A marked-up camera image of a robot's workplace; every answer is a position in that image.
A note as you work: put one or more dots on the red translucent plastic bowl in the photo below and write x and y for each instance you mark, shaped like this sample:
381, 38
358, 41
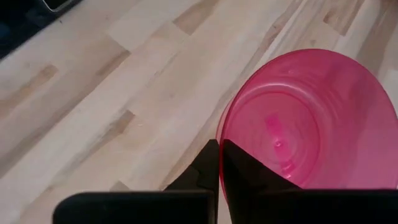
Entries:
311, 124

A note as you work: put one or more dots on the silver metal bracket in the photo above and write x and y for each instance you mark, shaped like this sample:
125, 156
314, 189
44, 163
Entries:
59, 4

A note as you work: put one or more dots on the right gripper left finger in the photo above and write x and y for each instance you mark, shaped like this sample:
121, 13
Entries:
155, 208

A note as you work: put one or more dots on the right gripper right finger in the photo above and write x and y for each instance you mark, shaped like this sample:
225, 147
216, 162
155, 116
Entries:
295, 208

